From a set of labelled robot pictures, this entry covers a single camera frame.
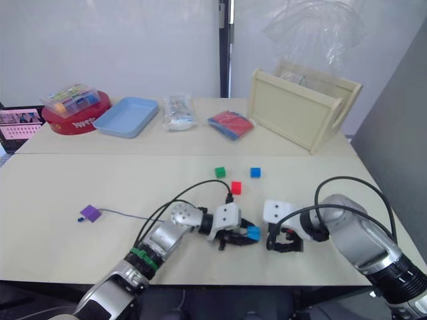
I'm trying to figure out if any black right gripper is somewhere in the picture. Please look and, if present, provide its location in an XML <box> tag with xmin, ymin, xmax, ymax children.
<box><xmin>265</xmin><ymin>223</ymin><xmax>306</xmax><ymax>254</ymax></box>

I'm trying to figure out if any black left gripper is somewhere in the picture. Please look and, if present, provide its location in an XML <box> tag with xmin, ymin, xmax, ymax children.
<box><xmin>216</xmin><ymin>217</ymin><xmax>260</xmax><ymax>251</ymax></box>

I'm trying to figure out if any thin blue lace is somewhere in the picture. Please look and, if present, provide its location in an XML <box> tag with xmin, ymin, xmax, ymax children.
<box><xmin>76</xmin><ymin>208</ymin><xmax>166</xmax><ymax>223</ymax></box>

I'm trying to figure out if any clear plastic box of blocks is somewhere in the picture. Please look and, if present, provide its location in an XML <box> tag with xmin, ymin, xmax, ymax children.
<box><xmin>39</xmin><ymin>83</ymin><xmax>100</xmax><ymax>118</ymax></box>

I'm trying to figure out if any bag of red blue cards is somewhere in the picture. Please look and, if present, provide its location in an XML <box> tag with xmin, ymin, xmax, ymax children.
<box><xmin>207</xmin><ymin>109</ymin><xmax>256</xmax><ymax>143</ymax></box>

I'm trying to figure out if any cream wooden box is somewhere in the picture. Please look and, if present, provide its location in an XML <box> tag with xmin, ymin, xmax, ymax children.
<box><xmin>247</xmin><ymin>59</ymin><xmax>364</xmax><ymax>155</ymax></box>

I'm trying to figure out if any clear bag of white items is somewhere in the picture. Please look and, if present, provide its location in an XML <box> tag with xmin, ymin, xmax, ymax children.
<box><xmin>161</xmin><ymin>94</ymin><xmax>199</xmax><ymax>133</ymax></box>

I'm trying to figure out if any purple square block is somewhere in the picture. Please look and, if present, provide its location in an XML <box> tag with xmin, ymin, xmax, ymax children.
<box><xmin>79</xmin><ymin>204</ymin><xmax>102</xmax><ymax>223</ymax></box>

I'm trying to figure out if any light blue plastic tray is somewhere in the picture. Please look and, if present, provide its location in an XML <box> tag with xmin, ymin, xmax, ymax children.
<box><xmin>93</xmin><ymin>96</ymin><xmax>160</xmax><ymax>139</ymax></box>

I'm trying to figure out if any black vertical pole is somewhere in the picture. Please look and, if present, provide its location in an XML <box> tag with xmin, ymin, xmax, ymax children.
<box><xmin>218</xmin><ymin>0</ymin><xmax>234</xmax><ymax>99</ymax></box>

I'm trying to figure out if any red round tin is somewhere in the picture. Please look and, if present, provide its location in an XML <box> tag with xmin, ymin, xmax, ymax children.
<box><xmin>41</xmin><ymin>89</ymin><xmax>112</xmax><ymax>137</ymax></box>

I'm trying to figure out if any clear crumpled plastic bag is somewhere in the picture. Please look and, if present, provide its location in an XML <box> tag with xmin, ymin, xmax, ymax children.
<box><xmin>262</xmin><ymin>0</ymin><xmax>366</xmax><ymax>76</ymax></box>

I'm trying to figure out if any pink printed box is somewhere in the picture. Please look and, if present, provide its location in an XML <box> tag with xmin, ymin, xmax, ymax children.
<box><xmin>0</xmin><ymin>108</ymin><xmax>45</xmax><ymax>141</ymax></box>

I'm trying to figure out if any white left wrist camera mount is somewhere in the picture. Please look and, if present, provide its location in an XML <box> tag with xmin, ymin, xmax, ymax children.
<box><xmin>206</xmin><ymin>203</ymin><xmax>242</xmax><ymax>242</ymax></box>

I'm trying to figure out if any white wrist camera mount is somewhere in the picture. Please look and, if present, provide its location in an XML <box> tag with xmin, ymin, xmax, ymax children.
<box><xmin>206</xmin><ymin>203</ymin><xmax>242</xmax><ymax>242</ymax></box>
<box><xmin>262</xmin><ymin>199</ymin><xmax>303</xmax><ymax>231</ymax></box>

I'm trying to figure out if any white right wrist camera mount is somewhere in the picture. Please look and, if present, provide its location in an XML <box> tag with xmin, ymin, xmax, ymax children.
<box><xmin>262</xmin><ymin>199</ymin><xmax>303</xmax><ymax>231</ymax></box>

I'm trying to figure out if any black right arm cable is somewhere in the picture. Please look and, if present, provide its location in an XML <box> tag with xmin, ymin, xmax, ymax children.
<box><xmin>314</xmin><ymin>177</ymin><xmax>399</xmax><ymax>241</ymax></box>
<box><xmin>266</xmin><ymin>203</ymin><xmax>396</xmax><ymax>249</ymax></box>

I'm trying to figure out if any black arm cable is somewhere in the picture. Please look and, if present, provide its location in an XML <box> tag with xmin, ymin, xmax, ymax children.
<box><xmin>135</xmin><ymin>179</ymin><xmax>234</xmax><ymax>249</ymax></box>
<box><xmin>314</xmin><ymin>177</ymin><xmax>399</xmax><ymax>241</ymax></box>
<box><xmin>143</xmin><ymin>199</ymin><xmax>208</xmax><ymax>244</ymax></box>
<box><xmin>266</xmin><ymin>203</ymin><xmax>396</xmax><ymax>249</ymax></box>

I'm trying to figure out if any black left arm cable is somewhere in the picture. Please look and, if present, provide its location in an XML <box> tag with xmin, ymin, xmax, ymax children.
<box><xmin>135</xmin><ymin>179</ymin><xmax>234</xmax><ymax>249</ymax></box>
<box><xmin>143</xmin><ymin>199</ymin><xmax>208</xmax><ymax>244</ymax></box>

